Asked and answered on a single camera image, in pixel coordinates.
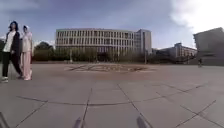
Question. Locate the grey paved plaza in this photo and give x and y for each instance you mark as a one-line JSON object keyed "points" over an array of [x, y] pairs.
{"points": [[110, 90]]}

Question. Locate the large pale multi-storey building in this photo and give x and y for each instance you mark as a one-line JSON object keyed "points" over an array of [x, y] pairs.
{"points": [[100, 40]]}

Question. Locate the row of trees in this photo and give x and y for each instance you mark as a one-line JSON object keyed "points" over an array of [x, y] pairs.
{"points": [[66, 55]]}

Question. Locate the robot's own part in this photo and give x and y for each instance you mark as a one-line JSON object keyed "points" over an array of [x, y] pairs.
{"points": [[141, 122], [78, 123]]}

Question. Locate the distant pale building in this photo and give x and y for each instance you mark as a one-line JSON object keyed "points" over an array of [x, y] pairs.
{"points": [[180, 50]]}

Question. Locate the person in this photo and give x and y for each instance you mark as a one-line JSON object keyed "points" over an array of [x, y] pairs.
{"points": [[10, 43], [26, 50], [200, 62]]}

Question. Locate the dark grey building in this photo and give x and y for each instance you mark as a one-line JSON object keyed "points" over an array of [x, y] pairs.
{"points": [[210, 43]]}

